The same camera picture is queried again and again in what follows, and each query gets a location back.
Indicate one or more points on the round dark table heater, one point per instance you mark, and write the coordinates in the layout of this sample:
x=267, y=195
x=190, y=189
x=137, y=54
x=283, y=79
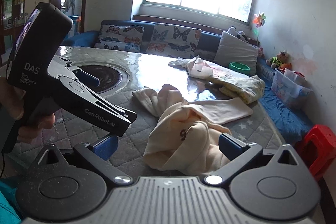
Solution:
x=107, y=77

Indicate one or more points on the teddy bear with green vest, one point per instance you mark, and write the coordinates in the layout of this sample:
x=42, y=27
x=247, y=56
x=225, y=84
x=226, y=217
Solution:
x=279, y=58

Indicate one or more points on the person's teal jacket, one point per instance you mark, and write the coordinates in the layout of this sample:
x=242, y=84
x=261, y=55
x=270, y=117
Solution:
x=8, y=203

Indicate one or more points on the person's left hand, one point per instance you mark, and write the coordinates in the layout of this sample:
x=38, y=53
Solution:
x=11, y=100

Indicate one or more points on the colourful pinwheel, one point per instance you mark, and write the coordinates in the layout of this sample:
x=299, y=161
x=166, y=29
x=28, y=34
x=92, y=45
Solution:
x=259, y=20

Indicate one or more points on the yellow patterned garment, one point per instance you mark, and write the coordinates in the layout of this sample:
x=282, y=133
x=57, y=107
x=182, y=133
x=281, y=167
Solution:
x=241, y=87

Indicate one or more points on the blue baby fence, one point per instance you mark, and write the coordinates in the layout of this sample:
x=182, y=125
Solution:
x=76, y=26

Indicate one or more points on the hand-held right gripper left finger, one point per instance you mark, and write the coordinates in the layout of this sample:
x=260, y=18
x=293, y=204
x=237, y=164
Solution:
x=106, y=147

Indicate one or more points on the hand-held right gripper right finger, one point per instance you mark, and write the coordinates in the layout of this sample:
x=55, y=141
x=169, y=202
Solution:
x=231, y=147

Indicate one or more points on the butterfly print cushion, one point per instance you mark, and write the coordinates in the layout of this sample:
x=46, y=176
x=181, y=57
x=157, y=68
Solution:
x=118, y=37
x=173, y=40

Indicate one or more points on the pink white clothes in plastic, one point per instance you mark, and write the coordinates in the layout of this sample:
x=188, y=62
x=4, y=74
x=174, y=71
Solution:
x=197, y=67

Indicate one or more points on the orange toy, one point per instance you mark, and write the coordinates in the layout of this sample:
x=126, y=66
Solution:
x=286, y=66

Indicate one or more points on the red plastic stool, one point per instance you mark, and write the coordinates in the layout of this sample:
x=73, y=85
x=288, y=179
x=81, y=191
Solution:
x=320, y=145

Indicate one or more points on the grey pillow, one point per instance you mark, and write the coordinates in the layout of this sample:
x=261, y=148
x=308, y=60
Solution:
x=235, y=53

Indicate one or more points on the clear plastic storage box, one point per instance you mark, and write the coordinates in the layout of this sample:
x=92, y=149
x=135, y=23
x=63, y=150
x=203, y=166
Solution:
x=288, y=90

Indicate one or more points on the blue sofa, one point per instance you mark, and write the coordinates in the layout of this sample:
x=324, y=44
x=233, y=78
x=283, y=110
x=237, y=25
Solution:
x=283, y=113

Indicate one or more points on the panda plush toy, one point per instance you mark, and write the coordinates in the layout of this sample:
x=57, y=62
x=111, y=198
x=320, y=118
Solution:
x=240, y=33

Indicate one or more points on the cream sweatshirt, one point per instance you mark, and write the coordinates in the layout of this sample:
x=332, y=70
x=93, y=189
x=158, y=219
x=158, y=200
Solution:
x=181, y=119

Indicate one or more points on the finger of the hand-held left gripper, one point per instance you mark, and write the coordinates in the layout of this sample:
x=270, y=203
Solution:
x=118, y=109
x=90, y=78

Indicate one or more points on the green bowl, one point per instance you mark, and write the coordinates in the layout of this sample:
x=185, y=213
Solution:
x=238, y=66

